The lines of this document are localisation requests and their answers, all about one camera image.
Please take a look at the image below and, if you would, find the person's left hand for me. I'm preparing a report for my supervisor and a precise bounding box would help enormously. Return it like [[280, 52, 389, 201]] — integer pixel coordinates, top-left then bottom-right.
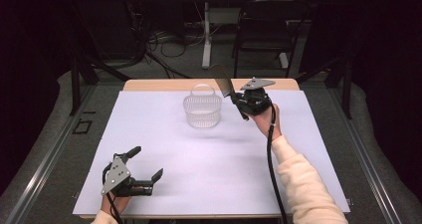
[[100, 193, 132, 216]]

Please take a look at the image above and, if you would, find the wooden table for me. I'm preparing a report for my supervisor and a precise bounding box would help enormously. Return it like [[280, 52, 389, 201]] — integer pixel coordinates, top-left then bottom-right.
[[73, 78, 351, 220]]

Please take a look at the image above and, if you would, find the white table mat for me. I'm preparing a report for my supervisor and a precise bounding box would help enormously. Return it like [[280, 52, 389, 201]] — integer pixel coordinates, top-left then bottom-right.
[[73, 90, 351, 217]]

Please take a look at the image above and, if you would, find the bundle of floor cables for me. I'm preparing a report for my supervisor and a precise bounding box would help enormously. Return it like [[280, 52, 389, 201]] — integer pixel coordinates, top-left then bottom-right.
[[145, 28, 207, 59]]

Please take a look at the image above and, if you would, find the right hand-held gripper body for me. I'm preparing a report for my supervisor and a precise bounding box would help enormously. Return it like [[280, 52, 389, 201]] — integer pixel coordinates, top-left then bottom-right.
[[238, 78, 277, 116]]

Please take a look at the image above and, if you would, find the black metal stand frame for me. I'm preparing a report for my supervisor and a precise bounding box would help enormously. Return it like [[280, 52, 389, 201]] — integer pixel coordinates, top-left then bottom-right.
[[69, 48, 131, 116], [295, 56, 353, 120]]

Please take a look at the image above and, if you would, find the person's right hand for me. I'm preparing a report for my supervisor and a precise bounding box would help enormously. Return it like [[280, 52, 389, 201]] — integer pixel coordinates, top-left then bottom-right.
[[247, 104, 283, 139]]

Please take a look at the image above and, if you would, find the black folding chair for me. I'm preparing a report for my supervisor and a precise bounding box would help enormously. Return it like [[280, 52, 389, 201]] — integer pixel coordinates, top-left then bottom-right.
[[232, 0, 312, 79]]

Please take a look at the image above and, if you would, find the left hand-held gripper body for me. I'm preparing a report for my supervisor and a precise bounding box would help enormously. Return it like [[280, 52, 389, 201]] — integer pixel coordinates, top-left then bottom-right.
[[101, 153, 154, 198]]

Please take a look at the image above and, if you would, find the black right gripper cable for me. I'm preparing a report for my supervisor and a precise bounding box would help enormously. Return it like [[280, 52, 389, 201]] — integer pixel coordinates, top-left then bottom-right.
[[266, 104, 289, 224]]

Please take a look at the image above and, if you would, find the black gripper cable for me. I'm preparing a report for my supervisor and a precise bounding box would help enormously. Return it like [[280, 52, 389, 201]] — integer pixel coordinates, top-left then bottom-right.
[[102, 162, 124, 224], [266, 104, 289, 224]]

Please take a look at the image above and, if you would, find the clear plastic basket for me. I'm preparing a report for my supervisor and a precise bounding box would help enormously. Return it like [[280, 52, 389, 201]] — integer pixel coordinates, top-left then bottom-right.
[[182, 83, 223, 129]]

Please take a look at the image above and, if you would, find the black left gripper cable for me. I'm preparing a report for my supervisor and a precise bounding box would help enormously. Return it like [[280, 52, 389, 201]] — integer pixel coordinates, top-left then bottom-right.
[[102, 162, 124, 224]]

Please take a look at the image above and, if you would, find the aluminium floor rail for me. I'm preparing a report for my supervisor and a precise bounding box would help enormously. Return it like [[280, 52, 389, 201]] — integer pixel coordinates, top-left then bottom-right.
[[6, 84, 98, 224], [327, 88, 403, 224]]

